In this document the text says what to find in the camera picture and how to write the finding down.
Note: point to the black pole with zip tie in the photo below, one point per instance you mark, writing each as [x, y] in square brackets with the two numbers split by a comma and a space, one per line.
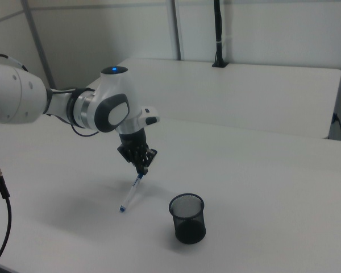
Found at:
[218, 34]

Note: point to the blue and white marker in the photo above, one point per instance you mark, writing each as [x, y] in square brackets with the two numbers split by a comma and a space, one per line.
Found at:
[130, 193]

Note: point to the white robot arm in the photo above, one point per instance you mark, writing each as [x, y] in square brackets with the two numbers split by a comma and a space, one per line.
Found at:
[74, 102]

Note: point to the black mesh pen cup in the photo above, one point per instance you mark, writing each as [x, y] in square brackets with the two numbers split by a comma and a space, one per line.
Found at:
[189, 224]

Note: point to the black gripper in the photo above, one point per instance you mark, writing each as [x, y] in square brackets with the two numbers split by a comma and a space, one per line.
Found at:
[133, 143]

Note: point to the grey metal partition post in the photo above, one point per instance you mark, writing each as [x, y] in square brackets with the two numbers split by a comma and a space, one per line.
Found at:
[177, 28]
[38, 45]

